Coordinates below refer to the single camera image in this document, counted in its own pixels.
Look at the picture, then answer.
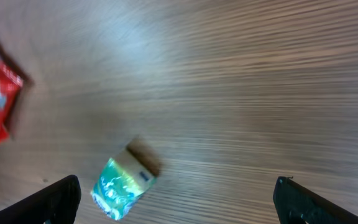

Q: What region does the teal tissue pack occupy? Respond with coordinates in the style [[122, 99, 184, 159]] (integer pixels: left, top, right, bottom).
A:
[[90, 149, 156, 221]]

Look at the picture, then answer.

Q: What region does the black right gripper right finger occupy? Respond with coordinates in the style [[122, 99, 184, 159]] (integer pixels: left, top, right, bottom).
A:
[[273, 176, 358, 224]]

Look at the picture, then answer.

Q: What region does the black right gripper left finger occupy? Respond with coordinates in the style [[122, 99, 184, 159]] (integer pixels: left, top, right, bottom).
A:
[[0, 175, 81, 224]]

